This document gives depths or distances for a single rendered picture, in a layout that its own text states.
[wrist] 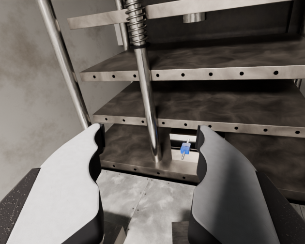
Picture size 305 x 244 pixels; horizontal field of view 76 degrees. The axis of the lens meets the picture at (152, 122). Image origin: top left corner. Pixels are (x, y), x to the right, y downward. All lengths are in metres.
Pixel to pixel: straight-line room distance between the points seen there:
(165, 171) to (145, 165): 0.12
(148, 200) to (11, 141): 1.51
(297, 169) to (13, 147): 2.10
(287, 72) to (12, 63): 1.95
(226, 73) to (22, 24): 1.81
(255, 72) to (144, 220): 0.72
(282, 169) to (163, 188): 0.58
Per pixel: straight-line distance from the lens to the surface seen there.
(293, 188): 1.07
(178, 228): 0.72
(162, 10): 0.88
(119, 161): 1.18
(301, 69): 0.88
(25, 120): 2.16
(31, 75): 2.17
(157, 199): 0.93
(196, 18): 1.09
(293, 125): 0.99
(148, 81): 0.89
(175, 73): 0.88
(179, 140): 1.03
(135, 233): 0.86
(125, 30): 1.62
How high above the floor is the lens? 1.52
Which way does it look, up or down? 29 degrees down
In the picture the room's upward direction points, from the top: 8 degrees counter-clockwise
